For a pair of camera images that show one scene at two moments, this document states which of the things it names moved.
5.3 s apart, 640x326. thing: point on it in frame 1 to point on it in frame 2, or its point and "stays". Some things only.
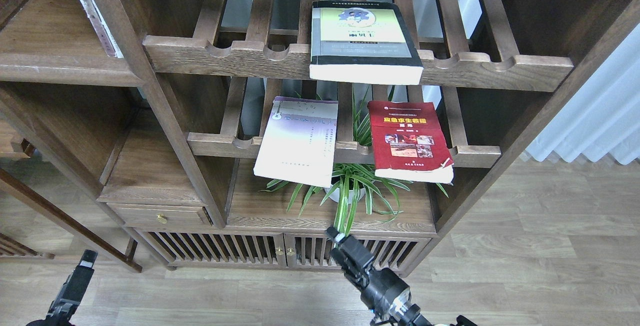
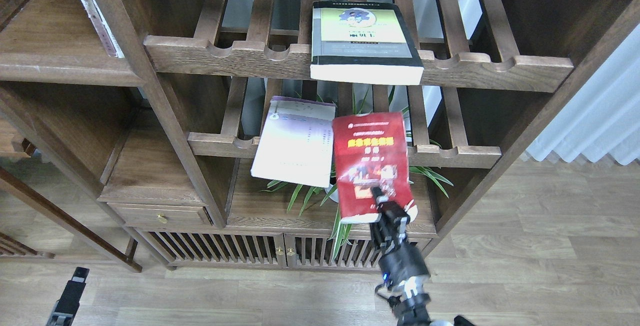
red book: [408, 142] to [370, 151]
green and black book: [364, 42] stays
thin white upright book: [113, 48] stays
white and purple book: [299, 142] stays
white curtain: [603, 116] stays
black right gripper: [382, 290] to [404, 268]
